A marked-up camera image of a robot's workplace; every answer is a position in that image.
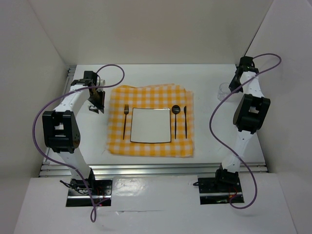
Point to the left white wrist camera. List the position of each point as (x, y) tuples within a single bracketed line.
[(100, 82)]

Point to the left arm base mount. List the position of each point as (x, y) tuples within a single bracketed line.
[(79, 197)]

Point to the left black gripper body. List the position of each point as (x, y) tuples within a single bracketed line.
[(93, 96)]

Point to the black spoon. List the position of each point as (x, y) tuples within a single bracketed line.
[(176, 110)]

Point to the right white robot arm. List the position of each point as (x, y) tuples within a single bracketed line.
[(248, 118)]

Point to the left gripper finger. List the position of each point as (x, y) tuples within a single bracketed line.
[(98, 98), (96, 109)]

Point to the aluminium front rail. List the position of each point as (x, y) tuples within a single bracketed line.
[(50, 170)]

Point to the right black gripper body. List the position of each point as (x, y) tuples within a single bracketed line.
[(236, 79)]

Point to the clear glass cup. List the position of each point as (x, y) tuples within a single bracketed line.
[(223, 91)]

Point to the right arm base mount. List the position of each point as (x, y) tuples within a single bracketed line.
[(210, 193)]

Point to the black fork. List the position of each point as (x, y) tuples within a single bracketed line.
[(126, 112)]

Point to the white square plate black rim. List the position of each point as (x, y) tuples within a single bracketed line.
[(151, 126)]

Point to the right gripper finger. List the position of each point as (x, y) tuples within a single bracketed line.
[(239, 86), (232, 83)]

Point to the black knife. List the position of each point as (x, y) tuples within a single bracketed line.
[(185, 117)]

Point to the yellow white checkered cloth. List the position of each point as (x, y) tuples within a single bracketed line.
[(150, 97)]

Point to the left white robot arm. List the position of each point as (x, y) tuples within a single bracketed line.
[(81, 170)]

